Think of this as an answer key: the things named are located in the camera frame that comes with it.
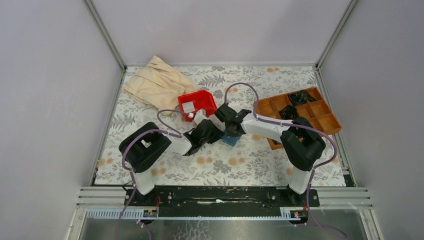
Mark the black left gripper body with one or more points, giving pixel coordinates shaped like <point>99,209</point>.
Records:
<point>212,138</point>

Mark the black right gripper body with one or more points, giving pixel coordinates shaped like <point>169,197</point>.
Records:
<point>229,133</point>

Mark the blue card holder wallet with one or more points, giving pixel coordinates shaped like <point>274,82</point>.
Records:
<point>232,141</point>

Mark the red plastic bin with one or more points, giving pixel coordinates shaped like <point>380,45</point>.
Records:
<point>202,99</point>

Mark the wooden compartment tray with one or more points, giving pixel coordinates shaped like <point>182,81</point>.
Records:
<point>307,103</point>

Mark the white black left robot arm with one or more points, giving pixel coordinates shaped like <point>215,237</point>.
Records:
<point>145,146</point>

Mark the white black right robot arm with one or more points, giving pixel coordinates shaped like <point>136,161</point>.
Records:
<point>302,143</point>

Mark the stack of credit cards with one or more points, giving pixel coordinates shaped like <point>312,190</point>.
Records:
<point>188,107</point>

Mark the floral patterned table mat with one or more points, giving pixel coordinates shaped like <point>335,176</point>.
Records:
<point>251,162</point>

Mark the beige crumpled cloth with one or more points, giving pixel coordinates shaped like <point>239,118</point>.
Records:
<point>158,85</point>

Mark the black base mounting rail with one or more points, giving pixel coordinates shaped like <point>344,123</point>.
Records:
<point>221,201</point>

